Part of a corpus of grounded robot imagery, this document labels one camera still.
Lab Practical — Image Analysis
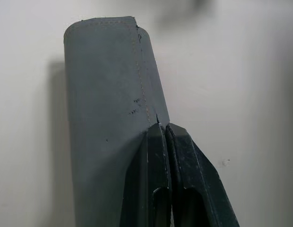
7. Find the grey glasses case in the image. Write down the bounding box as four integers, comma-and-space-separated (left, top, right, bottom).
63, 16, 172, 227

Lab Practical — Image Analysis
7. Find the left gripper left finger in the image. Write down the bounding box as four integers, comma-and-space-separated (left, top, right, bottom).
119, 122, 173, 227

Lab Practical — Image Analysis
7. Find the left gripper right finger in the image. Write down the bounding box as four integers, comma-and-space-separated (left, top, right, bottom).
165, 122, 241, 227

